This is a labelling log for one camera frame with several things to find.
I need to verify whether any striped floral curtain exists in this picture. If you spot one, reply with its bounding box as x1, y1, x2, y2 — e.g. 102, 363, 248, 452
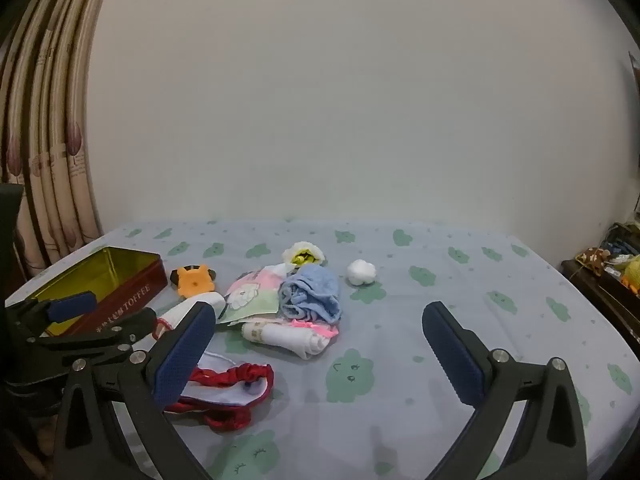
0, 0, 119, 281

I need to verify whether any white cotton ball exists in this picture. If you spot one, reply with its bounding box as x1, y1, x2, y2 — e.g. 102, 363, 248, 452
346, 259, 377, 287

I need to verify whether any blue towel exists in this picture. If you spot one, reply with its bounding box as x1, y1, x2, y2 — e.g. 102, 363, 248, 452
278, 265, 344, 323

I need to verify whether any white cloth red stitching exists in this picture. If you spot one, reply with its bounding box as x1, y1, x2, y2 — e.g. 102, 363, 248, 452
152, 292, 227, 346

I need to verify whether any yellow soft toy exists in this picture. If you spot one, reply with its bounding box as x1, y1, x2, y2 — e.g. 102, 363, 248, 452
621, 255, 640, 293

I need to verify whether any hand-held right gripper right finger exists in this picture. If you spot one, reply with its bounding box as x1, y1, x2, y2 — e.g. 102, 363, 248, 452
421, 301, 588, 480

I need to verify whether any red metal tin box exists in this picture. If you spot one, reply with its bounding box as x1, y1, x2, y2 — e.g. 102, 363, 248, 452
5, 246, 167, 337

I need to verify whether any white cloth red ruffled trim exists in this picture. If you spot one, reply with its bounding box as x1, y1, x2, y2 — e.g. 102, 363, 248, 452
162, 351, 275, 433

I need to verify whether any white rolled towel pink ribbon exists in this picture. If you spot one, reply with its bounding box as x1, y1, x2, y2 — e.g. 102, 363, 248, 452
241, 319, 340, 361

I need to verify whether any orange plush toy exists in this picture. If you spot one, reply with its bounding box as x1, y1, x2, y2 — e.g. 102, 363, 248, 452
170, 263, 218, 300

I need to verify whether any white and yellow fluffy scrunchie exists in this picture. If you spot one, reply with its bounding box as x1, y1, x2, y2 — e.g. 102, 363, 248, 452
282, 241, 326, 267

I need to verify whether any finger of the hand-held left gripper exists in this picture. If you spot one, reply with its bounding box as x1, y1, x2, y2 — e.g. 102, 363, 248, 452
5, 291, 101, 342
30, 307, 161, 367

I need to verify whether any pastel printed cloth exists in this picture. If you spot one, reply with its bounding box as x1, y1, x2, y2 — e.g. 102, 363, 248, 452
217, 265, 291, 326

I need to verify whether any brown printed pouch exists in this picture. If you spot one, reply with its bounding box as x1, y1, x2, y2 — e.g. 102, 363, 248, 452
575, 246, 612, 277

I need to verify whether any blue bedsheet green cloud print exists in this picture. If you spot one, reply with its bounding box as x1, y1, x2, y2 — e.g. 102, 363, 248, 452
0, 217, 640, 480

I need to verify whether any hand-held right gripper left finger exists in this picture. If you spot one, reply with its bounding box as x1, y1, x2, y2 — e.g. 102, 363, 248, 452
52, 301, 217, 480

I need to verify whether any dark bag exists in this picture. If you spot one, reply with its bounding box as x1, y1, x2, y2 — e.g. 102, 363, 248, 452
604, 221, 640, 257

